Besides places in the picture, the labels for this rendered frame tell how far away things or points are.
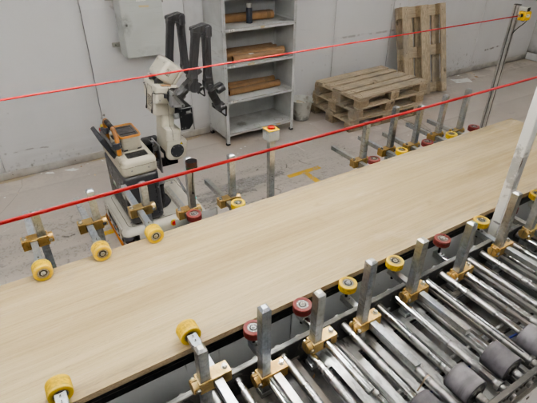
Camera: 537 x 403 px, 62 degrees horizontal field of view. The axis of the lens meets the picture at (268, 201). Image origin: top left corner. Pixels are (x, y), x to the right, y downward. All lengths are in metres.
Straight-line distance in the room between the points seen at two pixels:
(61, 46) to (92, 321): 3.28
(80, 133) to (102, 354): 3.49
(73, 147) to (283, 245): 3.33
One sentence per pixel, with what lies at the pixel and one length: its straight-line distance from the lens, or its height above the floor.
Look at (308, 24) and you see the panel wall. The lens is 5.86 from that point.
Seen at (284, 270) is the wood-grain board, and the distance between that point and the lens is 2.02.
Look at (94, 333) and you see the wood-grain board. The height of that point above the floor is 0.90.
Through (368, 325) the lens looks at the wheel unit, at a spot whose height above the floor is 0.82.
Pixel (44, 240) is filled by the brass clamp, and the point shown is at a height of 0.95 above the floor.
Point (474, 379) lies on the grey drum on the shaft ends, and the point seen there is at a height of 0.86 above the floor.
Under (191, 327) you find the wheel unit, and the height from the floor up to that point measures 0.98.
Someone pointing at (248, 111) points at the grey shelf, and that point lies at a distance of 5.66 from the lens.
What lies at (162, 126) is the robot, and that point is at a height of 0.92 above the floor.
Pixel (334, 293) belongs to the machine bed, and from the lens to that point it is 2.08.
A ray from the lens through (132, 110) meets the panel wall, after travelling 5.08.
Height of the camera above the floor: 2.24
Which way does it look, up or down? 33 degrees down
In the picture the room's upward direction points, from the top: straight up
